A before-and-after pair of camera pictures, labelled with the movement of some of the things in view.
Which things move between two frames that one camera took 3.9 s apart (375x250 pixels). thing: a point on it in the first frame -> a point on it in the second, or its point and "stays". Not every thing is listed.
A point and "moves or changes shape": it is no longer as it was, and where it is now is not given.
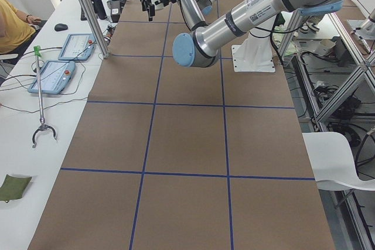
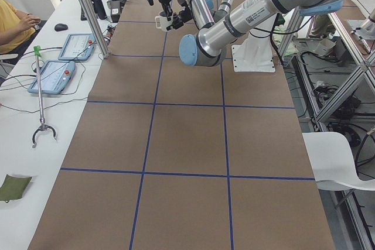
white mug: x=159 y=6 moves or changes shape
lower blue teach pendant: x=54 y=75 stays
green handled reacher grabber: x=37 y=51 stays
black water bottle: x=98 y=6 stays
